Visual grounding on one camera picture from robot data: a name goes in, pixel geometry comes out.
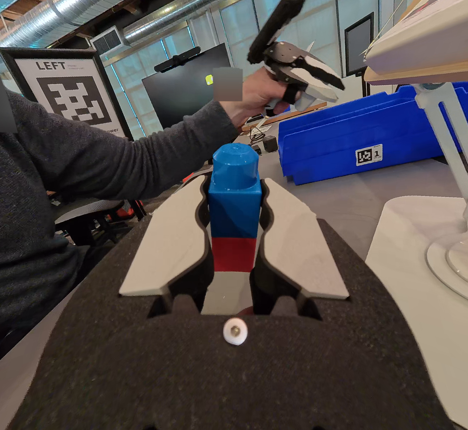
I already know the black webcam bar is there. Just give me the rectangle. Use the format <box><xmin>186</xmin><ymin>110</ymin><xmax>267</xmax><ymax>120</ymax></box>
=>
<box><xmin>154</xmin><ymin>47</ymin><xmax>202</xmax><ymax>73</ymax></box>

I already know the grey desk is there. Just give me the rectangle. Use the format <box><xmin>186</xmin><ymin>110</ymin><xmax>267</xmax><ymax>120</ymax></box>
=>
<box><xmin>0</xmin><ymin>119</ymin><xmax>468</xmax><ymax>430</ymax></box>

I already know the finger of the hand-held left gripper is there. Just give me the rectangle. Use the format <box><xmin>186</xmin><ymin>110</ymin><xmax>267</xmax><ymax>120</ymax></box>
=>
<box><xmin>289</xmin><ymin>55</ymin><xmax>346</xmax><ymax>91</ymax></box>
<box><xmin>294</xmin><ymin>79</ymin><xmax>339</xmax><ymax>113</ymax></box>

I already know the person's left forearm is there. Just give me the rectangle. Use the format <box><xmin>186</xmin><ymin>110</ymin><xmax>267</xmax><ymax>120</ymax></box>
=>
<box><xmin>7</xmin><ymin>90</ymin><xmax>240</xmax><ymax>204</ymax></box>

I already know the dark screen on floor stand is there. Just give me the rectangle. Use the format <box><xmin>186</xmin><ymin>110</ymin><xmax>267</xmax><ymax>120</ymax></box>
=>
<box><xmin>344</xmin><ymin>12</ymin><xmax>375</xmax><ymax>78</ymax></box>

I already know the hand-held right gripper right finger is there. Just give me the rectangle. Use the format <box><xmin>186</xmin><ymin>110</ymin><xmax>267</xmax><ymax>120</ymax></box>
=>
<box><xmin>250</xmin><ymin>177</ymin><xmax>350</xmax><ymax>315</ymax></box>

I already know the blue building block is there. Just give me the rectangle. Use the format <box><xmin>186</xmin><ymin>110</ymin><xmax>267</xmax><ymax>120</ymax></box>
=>
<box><xmin>208</xmin><ymin>143</ymin><xmax>262</xmax><ymax>239</ymax></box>

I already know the white base board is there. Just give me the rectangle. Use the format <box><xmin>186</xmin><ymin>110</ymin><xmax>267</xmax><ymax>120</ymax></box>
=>
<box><xmin>366</xmin><ymin>196</ymin><xmax>468</xmax><ymax>427</ymax></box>

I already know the red building block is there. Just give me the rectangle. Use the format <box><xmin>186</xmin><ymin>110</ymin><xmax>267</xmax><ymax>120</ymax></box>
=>
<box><xmin>211</xmin><ymin>237</ymin><xmax>257</xmax><ymax>273</ymax></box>

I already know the black office chair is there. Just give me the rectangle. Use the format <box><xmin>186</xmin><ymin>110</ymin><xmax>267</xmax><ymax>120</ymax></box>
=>
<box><xmin>53</xmin><ymin>198</ymin><xmax>127</xmax><ymax>248</ymax></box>

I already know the black monitor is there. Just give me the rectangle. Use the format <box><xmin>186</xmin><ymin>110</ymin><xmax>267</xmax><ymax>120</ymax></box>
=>
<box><xmin>142</xmin><ymin>43</ymin><xmax>232</xmax><ymax>133</ymax></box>

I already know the ceiling air vent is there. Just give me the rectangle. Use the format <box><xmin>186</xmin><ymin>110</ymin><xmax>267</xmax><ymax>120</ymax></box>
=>
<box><xmin>89</xmin><ymin>26</ymin><xmax>125</xmax><ymax>56</ymax></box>

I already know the blue tagged plastic bin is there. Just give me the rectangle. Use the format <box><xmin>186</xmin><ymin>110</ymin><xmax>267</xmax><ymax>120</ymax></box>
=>
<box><xmin>278</xmin><ymin>85</ymin><xmax>468</xmax><ymax>186</ymax></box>

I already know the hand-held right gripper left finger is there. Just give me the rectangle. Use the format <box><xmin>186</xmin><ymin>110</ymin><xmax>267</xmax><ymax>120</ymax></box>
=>
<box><xmin>119</xmin><ymin>175</ymin><xmax>215</xmax><ymax>315</ymax></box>

